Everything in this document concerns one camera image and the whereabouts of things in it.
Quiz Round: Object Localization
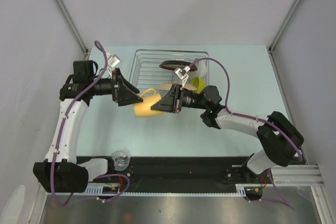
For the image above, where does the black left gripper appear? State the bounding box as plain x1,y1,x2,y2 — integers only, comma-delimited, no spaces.
89,68,142,106

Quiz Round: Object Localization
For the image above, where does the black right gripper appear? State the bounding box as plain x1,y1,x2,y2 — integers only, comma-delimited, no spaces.
151,84,208,113

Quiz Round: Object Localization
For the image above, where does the beige bird pattern plate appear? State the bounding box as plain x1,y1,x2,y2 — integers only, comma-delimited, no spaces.
156,82,197,91

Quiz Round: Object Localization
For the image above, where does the yellow mug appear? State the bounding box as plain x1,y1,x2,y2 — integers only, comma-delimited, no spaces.
133,89,163,118

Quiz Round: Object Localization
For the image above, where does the chrome wire dish rack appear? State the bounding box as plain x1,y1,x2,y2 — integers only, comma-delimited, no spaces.
128,49,209,96

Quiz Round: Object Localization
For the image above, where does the lime green bowl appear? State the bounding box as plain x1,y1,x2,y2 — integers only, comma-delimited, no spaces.
191,77,206,94

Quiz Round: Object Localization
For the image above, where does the red rimmed beige plate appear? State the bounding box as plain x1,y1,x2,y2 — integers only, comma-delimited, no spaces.
159,60,191,71

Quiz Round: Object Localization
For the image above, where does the clear glass cup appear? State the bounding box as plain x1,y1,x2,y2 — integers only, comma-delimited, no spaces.
111,150,131,171

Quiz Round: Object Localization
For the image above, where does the white bowl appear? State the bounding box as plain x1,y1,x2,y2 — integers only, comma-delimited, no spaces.
195,60,208,78

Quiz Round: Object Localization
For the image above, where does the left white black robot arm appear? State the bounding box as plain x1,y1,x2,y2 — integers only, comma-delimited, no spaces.
33,60,143,193

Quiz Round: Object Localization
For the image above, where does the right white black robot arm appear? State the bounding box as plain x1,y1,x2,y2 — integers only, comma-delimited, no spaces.
151,84,304,183

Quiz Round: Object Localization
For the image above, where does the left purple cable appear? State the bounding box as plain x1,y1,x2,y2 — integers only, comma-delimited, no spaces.
49,40,131,208

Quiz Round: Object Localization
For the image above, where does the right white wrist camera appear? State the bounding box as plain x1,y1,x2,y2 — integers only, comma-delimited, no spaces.
174,66,191,86

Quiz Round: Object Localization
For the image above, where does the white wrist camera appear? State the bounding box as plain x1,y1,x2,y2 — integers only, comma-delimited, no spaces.
106,53,121,68
174,66,191,86

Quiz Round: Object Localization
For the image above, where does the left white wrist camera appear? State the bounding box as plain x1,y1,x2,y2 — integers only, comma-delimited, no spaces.
106,53,121,68

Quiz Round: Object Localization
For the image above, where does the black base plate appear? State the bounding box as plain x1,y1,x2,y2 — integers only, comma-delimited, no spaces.
52,156,308,200

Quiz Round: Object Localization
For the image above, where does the left aluminium corner post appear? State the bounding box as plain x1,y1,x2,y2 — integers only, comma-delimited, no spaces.
53,0,89,57

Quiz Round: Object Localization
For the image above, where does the aluminium corner post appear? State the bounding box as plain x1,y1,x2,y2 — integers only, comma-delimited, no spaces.
268,0,317,51
53,0,89,57

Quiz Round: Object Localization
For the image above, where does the white slotted cable duct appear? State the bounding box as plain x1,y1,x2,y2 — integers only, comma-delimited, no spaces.
79,185,263,197

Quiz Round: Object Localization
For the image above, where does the aluminium front rail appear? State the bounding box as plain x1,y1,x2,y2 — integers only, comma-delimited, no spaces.
37,164,324,186

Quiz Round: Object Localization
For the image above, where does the right aluminium corner post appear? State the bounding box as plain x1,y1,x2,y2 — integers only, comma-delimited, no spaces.
268,0,317,51

